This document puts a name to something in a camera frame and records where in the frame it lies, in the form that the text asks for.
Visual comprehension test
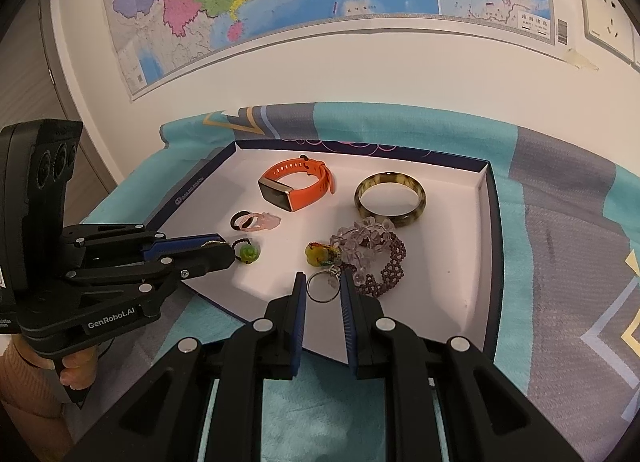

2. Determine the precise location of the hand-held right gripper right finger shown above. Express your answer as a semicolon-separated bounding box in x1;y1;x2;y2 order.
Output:
340;273;583;462

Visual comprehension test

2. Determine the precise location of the yellow green jade charm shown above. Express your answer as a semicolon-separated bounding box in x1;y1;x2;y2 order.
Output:
306;241;346;269

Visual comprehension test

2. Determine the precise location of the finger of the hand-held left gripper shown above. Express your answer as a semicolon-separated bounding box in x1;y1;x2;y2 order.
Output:
62;223;227;265
65;243;237;304

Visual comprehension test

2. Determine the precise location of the silver ring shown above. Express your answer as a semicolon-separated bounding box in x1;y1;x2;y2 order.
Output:
306;265;347;304

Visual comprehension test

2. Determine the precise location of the piece of clear tape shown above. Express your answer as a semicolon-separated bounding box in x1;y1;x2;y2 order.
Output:
565;47;599;72

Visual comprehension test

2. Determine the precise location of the orange smart band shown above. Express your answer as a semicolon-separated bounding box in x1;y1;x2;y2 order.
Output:
258;155;336;213

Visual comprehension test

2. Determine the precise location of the clear crystal bracelet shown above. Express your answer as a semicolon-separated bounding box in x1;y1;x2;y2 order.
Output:
329;216;397;274

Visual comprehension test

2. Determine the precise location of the purple beaded bracelet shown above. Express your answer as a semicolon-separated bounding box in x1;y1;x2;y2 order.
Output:
350;229;407;299

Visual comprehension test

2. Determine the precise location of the grey brown cabinet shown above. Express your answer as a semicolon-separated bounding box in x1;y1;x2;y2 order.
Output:
0;0;119;203

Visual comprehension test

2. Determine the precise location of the person's left forearm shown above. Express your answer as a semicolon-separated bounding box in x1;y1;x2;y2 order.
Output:
0;339;77;462

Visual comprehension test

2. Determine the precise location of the green bead ring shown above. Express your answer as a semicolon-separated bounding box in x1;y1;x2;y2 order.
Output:
231;239;262;266

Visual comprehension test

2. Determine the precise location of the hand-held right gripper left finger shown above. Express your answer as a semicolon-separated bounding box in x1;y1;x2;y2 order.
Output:
60;271;308;462

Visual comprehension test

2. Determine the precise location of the teal grey printed blanket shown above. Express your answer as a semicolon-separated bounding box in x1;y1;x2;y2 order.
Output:
65;102;640;462

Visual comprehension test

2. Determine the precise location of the pink ring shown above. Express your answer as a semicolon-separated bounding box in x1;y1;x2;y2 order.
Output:
238;211;281;233

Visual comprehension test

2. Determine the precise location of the navy jewelry box tray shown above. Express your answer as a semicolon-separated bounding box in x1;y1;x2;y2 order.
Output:
80;139;503;364

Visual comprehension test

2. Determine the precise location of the person's left hand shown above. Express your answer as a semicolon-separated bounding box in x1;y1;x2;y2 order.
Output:
57;337;101;391

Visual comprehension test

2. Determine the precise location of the brown yellow bangle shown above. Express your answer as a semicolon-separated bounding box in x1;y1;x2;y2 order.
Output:
354;171;428;228

